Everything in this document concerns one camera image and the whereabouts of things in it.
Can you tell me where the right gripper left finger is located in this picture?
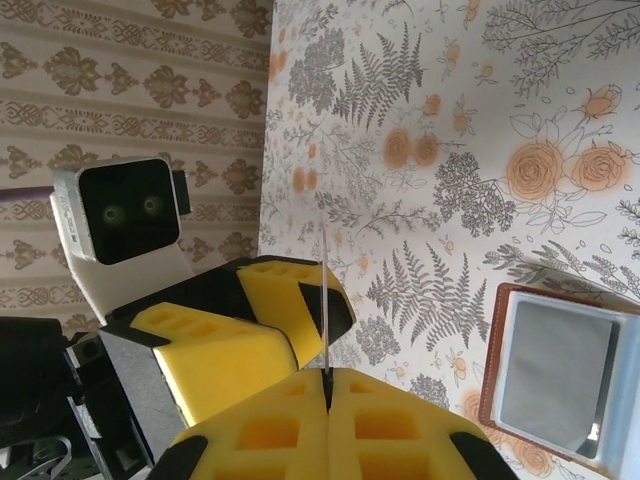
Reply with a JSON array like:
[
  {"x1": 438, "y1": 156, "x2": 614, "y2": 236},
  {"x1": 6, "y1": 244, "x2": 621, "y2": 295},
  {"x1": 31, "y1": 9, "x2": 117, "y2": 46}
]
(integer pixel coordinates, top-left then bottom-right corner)
[{"x1": 148, "y1": 368, "x2": 331, "y2": 480}]

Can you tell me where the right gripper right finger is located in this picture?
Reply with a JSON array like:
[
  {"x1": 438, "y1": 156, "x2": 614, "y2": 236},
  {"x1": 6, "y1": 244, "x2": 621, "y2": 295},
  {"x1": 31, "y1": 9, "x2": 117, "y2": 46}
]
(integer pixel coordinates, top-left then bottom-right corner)
[{"x1": 327, "y1": 367, "x2": 522, "y2": 480}]

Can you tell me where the brown tray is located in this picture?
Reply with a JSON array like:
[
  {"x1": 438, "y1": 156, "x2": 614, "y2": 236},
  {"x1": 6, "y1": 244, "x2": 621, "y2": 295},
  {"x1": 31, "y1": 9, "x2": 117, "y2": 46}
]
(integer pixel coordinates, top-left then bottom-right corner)
[{"x1": 476, "y1": 281, "x2": 640, "y2": 470}]

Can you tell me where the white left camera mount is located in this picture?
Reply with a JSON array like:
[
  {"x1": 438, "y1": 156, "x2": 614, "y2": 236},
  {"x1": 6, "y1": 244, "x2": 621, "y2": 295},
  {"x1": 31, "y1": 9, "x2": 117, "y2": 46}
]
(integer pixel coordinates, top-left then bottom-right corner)
[{"x1": 69, "y1": 242, "x2": 202, "y2": 326}]

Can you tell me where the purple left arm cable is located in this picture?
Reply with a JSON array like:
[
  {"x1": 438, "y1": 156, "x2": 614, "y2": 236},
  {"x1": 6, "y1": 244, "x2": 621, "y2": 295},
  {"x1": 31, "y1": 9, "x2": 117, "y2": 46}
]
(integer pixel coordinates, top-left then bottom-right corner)
[{"x1": 0, "y1": 186, "x2": 55, "y2": 203}]

